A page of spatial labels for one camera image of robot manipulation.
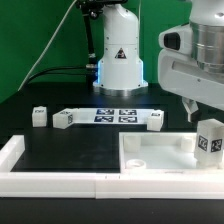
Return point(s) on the white marker plate with tags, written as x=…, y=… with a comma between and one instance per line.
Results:
x=111, y=116

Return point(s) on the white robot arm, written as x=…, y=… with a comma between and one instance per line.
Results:
x=120, y=70

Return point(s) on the white U-shaped obstacle fence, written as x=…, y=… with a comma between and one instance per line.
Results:
x=101, y=185

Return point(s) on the white square tabletop part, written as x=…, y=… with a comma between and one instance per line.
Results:
x=160, y=152

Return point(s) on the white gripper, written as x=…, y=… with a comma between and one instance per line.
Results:
x=179, y=74

